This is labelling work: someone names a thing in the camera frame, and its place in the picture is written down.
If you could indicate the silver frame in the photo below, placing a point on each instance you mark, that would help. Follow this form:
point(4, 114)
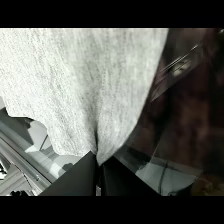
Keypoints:
point(23, 166)

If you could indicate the grey garment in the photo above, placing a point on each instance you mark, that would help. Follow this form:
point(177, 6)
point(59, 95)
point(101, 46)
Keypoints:
point(76, 83)

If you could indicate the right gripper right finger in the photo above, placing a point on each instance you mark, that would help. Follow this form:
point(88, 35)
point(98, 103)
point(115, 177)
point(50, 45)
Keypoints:
point(123, 181)

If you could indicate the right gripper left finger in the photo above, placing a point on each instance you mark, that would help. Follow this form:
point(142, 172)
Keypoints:
point(78, 180)

